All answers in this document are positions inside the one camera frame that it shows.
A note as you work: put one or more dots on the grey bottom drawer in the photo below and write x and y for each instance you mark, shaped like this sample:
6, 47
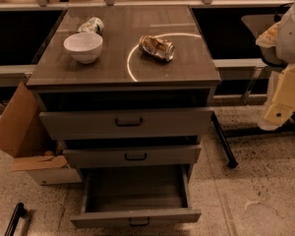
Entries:
136, 196

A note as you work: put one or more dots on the grey drawer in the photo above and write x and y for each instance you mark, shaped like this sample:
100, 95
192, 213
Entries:
132, 156
124, 124
136, 196

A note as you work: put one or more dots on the grey drawer cabinet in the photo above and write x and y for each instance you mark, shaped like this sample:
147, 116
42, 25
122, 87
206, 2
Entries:
125, 78

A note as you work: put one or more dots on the grey middle drawer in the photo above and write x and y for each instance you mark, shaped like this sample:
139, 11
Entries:
132, 156

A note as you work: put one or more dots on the grey top drawer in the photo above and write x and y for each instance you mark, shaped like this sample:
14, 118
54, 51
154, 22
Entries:
124, 124

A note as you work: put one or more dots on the crushed aluminium can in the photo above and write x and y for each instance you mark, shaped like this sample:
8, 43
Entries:
156, 47

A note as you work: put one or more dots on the white ceramic bowl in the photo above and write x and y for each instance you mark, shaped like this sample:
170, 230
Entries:
84, 47

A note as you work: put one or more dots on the black metal leg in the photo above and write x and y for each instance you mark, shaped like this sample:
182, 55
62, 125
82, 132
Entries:
232, 162

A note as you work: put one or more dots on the open cardboard box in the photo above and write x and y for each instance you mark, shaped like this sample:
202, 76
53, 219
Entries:
23, 136

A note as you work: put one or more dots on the black side table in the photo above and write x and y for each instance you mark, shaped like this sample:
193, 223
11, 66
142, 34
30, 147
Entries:
262, 36

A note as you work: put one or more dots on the black handle on floor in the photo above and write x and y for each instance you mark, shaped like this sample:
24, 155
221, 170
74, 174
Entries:
18, 213

